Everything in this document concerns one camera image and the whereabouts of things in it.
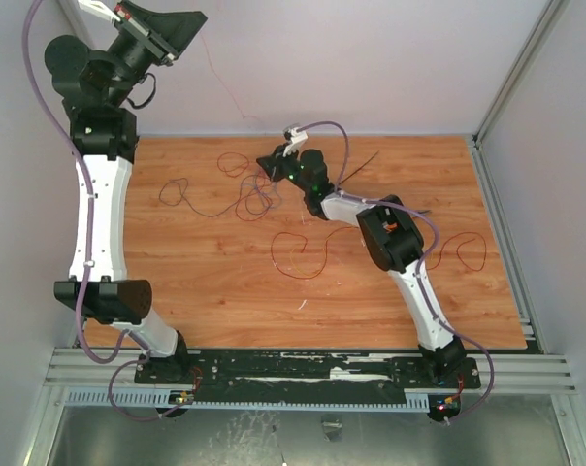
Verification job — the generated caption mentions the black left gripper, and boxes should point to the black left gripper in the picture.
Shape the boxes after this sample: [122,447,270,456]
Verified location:
[102,0,206,107]

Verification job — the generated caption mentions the dark purple wire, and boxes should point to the dark purple wire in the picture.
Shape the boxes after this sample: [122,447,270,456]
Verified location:
[158,172,275,218]

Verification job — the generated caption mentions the long red wire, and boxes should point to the long red wire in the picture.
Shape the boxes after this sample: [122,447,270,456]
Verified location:
[270,229,489,281]

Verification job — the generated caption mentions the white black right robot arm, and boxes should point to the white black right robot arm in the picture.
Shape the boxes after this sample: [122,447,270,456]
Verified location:
[256,145,466,386]

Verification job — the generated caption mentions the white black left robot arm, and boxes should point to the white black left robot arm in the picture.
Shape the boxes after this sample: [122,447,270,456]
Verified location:
[45,1,208,383]

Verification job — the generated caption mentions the black zip tie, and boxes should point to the black zip tie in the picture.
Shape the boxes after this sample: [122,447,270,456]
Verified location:
[339,150,380,185]

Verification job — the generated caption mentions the orange black needle-nose pliers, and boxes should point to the orange black needle-nose pliers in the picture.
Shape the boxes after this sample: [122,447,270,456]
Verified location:
[383,210,432,232]

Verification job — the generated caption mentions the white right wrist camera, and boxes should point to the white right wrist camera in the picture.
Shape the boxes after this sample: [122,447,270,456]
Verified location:
[282,126,308,157]

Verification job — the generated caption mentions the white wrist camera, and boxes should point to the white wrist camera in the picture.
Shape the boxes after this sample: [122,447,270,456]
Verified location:
[282,126,308,157]
[78,0,120,23]

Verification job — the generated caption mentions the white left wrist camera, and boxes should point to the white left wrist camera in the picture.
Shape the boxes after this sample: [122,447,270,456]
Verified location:
[78,0,120,23]

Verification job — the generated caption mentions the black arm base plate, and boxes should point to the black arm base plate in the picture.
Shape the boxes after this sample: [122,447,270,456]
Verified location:
[134,349,481,406]

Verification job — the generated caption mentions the grey slotted cable duct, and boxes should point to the grey slotted cable duct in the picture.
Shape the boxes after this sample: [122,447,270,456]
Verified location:
[63,386,431,413]

